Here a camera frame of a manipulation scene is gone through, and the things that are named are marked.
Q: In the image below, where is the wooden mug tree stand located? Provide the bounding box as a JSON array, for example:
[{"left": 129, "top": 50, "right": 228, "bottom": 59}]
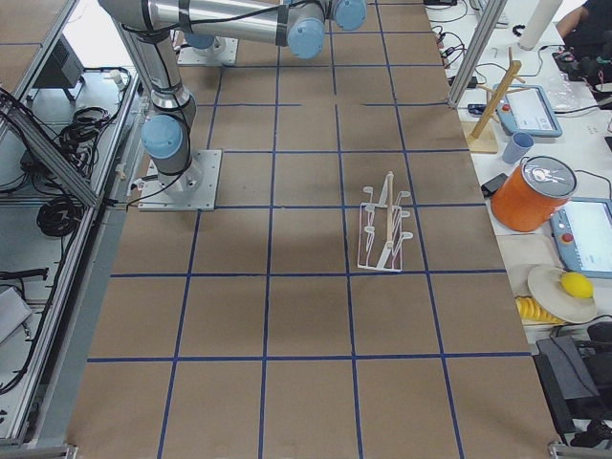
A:
[{"left": 461, "top": 49, "right": 525, "bottom": 154}]

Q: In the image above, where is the orange bucket with lid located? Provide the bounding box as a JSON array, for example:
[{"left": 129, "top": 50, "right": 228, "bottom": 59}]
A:
[{"left": 491, "top": 156, "right": 578, "bottom": 232}]

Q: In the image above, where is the blue-grey cup on desk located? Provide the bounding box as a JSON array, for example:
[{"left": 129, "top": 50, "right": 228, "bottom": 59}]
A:
[{"left": 501, "top": 132, "right": 535, "bottom": 164}]

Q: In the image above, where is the black power adapter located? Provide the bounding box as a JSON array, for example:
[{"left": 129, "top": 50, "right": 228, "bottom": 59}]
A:
[{"left": 480, "top": 173, "right": 508, "bottom": 199}]

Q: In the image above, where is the white wire cup rack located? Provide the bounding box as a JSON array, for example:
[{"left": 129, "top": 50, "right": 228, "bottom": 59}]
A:
[{"left": 357, "top": 171, "right": 413, "bottom": 273}]

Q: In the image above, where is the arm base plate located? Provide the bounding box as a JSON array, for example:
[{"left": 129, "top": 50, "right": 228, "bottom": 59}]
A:
[
  {"left": 177, "top": 37, "right": 238, "bottom": 67},
  {"left": 137, "top": 150, "right": 222, "bottom": 211}
]

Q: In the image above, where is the teach pendant tablet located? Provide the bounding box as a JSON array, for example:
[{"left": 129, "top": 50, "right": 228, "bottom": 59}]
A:
[
  {"left": 550, "top": 198, "right": 611, "bottom": 279},
  {"left": 496, "top": 84, "right": 562, "bottom": 138}
]

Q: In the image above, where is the aluminium frame post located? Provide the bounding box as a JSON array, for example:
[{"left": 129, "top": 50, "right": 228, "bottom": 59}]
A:
[{"left": 448, "top": 0, "right": 507, "bottom": 108}]

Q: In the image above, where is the beige plate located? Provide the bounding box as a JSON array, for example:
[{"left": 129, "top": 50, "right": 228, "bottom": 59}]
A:
[{"left": 527, "top": 265, "right": 598, "bottom": 323}]

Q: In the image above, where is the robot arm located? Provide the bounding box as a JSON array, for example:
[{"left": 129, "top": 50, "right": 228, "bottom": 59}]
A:
[{"left": 100, "top": 1, "right": 367, "bottom": 192}]

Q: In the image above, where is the yellow lemon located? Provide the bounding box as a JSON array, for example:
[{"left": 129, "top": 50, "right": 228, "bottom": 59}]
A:
[{"left": 559, "top": 272, "right": 594, "bottom": 299}]

